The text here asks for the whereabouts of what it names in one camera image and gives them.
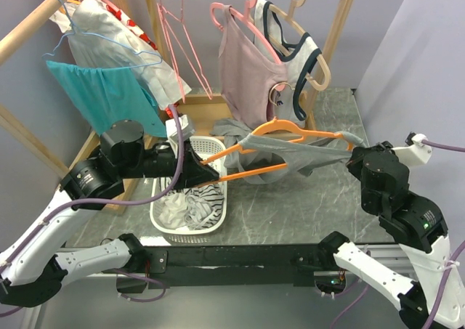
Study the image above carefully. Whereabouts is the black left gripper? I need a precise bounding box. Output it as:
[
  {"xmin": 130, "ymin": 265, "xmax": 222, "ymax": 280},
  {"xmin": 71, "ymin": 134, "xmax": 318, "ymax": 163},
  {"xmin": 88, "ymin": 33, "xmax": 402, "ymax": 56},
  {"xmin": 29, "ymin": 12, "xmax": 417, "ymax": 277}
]
[{"xmin": 117, "ymin": 135, "xmax": 219, "ymax": 192}]

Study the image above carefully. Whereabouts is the black white striped tank top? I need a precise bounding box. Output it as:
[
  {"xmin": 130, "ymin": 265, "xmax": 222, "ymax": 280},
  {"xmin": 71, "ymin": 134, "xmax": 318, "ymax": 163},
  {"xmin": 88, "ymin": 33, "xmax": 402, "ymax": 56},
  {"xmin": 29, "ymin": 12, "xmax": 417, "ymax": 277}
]
[{"xmin": 187, "ymin": 184, "xmax": 225, "ymax": 230}]

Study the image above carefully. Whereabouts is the grey tank top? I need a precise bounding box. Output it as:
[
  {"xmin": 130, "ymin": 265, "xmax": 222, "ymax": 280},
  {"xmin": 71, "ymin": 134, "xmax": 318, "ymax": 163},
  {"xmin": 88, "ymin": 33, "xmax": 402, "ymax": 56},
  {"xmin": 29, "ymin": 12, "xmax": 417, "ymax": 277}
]
[{"xmin": 211, "ymin": 118, "xmax": 352, "ymax": 184}]

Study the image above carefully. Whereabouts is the orange plastic hanger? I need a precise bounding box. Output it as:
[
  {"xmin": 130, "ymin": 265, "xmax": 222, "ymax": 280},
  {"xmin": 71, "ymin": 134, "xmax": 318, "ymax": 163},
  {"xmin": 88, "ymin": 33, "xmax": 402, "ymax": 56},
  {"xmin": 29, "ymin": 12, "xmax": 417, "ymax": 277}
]
[{"xmin": 201, "ymin": 118, "xmax": 363, "ymax": 182}]

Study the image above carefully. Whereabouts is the thin pink wire hanger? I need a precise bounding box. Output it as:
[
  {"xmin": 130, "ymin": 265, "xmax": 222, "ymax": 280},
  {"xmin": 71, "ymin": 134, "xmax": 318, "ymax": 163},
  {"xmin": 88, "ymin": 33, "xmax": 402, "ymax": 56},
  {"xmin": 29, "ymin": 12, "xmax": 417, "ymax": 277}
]
[{"xmin": 157, "ymin": 0, "xmax": 185, "ymax": 102}]

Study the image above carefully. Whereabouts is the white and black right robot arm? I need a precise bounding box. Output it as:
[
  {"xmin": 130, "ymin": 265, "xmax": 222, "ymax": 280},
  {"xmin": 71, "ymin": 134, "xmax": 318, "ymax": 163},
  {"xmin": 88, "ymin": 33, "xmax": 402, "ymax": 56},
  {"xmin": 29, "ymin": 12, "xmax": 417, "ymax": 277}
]
[{"xmin": 318, "ymin": 134, "xmax": 464, "ymax": 328}]

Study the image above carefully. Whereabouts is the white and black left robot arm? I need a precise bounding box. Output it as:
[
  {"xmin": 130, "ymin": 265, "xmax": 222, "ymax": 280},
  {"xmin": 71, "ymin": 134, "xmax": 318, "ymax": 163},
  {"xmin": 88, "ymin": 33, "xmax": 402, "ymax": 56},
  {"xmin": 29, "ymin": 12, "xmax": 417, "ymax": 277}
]
[{"xmin": 1, "ymin": 120, "xmax": 219, "ymax": 308}]

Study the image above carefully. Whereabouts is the mauve tank top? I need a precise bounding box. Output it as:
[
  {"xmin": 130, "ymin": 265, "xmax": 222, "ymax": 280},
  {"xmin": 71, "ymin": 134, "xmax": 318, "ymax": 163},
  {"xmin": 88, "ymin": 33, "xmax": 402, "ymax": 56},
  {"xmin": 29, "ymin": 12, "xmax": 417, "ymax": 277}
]
[{"xmin": 219, "ymin": 5, "xmax": 287, "ymax": 129}]

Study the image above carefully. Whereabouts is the white navy trimmed tank top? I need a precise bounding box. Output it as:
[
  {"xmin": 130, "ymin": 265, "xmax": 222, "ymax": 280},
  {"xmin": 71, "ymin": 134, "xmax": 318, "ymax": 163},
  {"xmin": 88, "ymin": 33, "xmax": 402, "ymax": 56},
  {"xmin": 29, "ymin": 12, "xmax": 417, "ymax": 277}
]
[{"xmin": 253, "ymin": 0, "xmax": 321, "ymax": 128}]

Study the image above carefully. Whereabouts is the thick pink plastic hanger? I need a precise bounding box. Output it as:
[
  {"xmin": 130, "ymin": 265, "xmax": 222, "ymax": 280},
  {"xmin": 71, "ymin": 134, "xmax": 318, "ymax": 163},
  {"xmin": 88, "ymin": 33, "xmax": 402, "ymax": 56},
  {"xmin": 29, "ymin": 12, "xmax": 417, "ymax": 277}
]
[{"xmin": 209, "ymin": 0, "xmax": 288, "ymax": 92}]

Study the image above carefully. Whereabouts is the beige wooden hanger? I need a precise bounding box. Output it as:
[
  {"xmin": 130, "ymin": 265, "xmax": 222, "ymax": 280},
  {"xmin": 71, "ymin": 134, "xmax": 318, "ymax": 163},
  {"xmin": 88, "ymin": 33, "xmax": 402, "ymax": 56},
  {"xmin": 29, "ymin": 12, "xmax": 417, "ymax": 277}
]
[{"xmin": 268, "ymin": 0, "xmax": 333, "ymax": 92}]

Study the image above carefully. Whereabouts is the white perforated plastic basket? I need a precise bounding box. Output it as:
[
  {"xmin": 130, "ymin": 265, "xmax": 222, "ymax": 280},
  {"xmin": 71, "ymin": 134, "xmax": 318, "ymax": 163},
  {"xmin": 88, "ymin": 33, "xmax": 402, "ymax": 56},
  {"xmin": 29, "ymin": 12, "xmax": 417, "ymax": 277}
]
[{"xmin": 149, "ymin": 136, "xmax": 227, "ymax": 235}]

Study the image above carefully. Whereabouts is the wooden left clothes rack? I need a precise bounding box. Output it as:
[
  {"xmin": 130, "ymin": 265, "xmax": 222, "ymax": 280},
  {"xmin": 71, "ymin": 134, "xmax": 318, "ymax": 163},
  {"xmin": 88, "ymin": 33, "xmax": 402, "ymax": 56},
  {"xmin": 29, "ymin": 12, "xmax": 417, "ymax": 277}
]
[{"xmin": 0, "ymin": 0, "xmax": 171, "ymax": 216}]

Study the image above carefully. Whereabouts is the teal garment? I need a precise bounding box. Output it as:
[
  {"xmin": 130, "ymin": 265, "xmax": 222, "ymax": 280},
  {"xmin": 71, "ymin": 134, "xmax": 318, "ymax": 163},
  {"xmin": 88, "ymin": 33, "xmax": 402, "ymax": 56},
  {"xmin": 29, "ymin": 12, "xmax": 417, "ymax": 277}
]
[{"xmin": 46, "ymin": 60, "xmax": 166, "ymax": 137}]

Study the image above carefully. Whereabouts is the white red patterned garment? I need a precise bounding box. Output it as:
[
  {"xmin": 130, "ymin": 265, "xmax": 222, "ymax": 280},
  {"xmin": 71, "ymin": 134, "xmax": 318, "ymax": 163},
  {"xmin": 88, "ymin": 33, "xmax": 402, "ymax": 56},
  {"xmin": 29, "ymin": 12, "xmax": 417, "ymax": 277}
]
[{"xmin": 49, "ymin": 0, "xmax": 182, "ymax": 108}]

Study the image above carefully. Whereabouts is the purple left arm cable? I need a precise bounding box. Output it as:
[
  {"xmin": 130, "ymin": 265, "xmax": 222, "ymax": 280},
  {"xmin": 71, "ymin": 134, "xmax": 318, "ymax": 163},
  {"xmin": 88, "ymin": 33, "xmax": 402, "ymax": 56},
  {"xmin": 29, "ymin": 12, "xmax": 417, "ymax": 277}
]
[{"xmin": 0, "ymin": 105, "xmax": 186, "ymax": 317}]

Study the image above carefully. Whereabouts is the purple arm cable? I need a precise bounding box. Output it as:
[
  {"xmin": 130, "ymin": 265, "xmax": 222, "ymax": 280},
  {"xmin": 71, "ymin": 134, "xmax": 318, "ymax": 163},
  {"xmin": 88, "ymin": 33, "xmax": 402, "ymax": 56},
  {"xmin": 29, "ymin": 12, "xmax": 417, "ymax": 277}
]
[
  {"xmin": 328, "ymin": 139, "xmax": 465, "ymax": 329},
  {"xmin": 0, "ymin": 105, "xmax": 186, "ymax": 317}
]

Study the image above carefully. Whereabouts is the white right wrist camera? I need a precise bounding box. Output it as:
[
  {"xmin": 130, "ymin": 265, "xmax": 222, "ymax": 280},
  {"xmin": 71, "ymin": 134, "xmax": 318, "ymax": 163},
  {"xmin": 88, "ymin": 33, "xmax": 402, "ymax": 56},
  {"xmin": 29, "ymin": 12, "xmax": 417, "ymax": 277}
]
[{"xmin": 392, "ymin": 132, "xmax": 432, "ymax": 167}]

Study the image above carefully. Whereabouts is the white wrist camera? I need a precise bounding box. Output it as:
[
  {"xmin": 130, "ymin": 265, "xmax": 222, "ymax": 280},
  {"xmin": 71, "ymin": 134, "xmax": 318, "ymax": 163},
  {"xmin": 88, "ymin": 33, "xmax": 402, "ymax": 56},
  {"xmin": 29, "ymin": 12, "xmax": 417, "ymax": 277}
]
[
  {"xmin": 392, "ymin": 132, "xmax": 432, "ymax": 167},
  {"xmin": 165, "ymin": 105, "xmax": 195, "ymax": 145}
]

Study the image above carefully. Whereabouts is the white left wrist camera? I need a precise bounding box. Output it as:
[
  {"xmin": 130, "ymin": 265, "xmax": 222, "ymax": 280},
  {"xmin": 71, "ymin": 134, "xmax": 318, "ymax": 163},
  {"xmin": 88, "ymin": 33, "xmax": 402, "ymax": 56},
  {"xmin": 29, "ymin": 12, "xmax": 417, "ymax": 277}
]
[{"xmin": 165, "ymin": 105, "xmax": 195, "ymax": 145}]

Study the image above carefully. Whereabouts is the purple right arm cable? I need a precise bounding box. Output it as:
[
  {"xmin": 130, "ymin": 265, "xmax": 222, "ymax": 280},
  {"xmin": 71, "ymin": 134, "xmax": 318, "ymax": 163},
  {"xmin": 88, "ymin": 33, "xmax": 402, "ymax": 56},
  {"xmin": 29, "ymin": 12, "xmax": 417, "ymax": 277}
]
[{"xmin": 328, "ymin": 139, "xmax": 465, "ymax": 329}]

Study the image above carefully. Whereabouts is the blue wire hanger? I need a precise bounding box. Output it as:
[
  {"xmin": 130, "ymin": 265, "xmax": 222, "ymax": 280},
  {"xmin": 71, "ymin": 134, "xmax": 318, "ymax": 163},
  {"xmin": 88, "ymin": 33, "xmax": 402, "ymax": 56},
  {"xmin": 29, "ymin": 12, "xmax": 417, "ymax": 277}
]
[{"xmin": 41, "ymin": 0, "xmax": 163, "ymax": 68}]

